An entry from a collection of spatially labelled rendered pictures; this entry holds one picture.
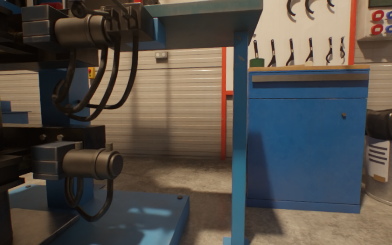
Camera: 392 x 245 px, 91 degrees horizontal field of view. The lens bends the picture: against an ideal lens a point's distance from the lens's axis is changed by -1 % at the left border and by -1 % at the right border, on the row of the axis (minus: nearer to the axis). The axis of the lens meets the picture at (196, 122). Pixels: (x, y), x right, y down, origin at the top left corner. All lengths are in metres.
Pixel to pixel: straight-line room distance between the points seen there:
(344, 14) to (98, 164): 2.85
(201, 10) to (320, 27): 2.20
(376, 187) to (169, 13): 1.81
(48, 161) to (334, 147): 1.50
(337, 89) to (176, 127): 1.81
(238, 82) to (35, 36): 0.76
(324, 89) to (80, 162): 1.36
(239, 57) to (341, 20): 2.15
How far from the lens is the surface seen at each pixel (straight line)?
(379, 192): 2.00
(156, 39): 0.79
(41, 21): 0.88
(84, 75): 1.35
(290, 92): 1.40
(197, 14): 0.79
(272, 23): 2.73
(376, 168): 1.97
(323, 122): 1.48
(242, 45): 0.93
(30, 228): 1.24
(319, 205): 1.62
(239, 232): 1.07
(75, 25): 0.82
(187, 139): 2.62
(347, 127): 1.55
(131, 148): 2.90
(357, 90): 1.56
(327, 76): 1.47
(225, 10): 0.78
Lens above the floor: 0.69
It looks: 5 degrees down
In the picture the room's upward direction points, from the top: straight up
